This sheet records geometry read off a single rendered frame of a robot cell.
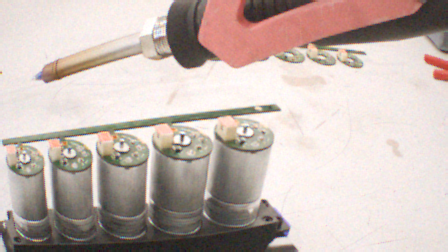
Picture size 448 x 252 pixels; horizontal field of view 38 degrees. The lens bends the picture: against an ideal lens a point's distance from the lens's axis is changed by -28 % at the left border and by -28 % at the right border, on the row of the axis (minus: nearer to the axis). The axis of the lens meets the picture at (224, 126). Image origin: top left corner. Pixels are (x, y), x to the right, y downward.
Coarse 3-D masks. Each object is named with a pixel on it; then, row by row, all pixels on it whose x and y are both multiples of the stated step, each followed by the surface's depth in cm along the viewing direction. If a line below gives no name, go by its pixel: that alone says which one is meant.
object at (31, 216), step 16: (16, 176) 30; (32, 176) 31; (16, 192) 31; (32, 192) 31; (16, 208) 32; (32, 208) 31; (16, 224) 32; (32, 224) 32; (48, 224) 33; (32, 240) 32
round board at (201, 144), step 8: (176, 128) 36; (184, 128) 36; (192, 128) 36; (152, 136) 35; (192, 136) 35; (200, 136) 35; (208, 136) 36; (192, 144) 35; (200, 144) 35; (208, 144) 35; (160, 152) 34; (168, 152) 34; (176, 152) 34; (184, 152) 34; (200, 152) 34; (208, 152) 35; (184, 160) 34; (192, 160) 34
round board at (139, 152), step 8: (120, 136) 35; (128, 136) 35; (96, 144) 34; (128, 144) 34; (136, 144) 34; (144, 144) 34; (96, 152) 33; (128, 152) 34; (136, 152) 34; (144, 152) 34; (104, 160) 33; (112, 160) 33; (120, 160) 33; (136, 160) 33; (144, 160) 33
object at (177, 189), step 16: (176, 144) 35; (160, 160) 34; (176, 160) 34; (208, 160) 35; (160, 176) 35; (176, 176) 34; (192, 176) 35; (160, 192) 35; (176, 192) 35; (192, 192) 35; (160, 208) 35; (176, 208) 35; (192, 208) 35; (160, 224) 36; (176, 224) 36; (192, 224) 36
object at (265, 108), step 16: (208, 112) 37; (224, 112) 37; (240, 112) 38; (256, 112) 38; (272, 112) 38; (80, 128) 35; (96, 128) 35; (112, 128) 35; (128, 128) 35; (16, 144) 32
